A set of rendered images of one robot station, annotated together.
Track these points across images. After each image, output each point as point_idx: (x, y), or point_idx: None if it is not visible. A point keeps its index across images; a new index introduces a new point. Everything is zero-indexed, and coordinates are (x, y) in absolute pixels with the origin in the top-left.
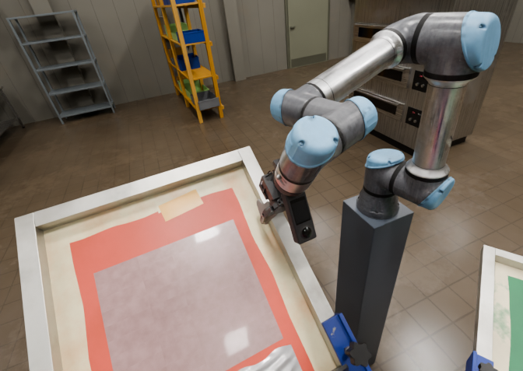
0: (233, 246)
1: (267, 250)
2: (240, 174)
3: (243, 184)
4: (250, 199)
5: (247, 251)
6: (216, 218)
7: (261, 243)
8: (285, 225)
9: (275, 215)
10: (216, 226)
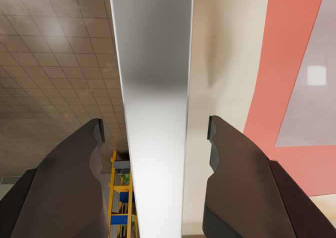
0: (329, 75)
1: (239, 11)
2: (190, 227)
3: (194, 208)
4: (198, 177)
5: (305, 38)
6: (308, 161)
7: (243, 44)
8: (139, 86)
9: (209, 184)
10: (325, 142)
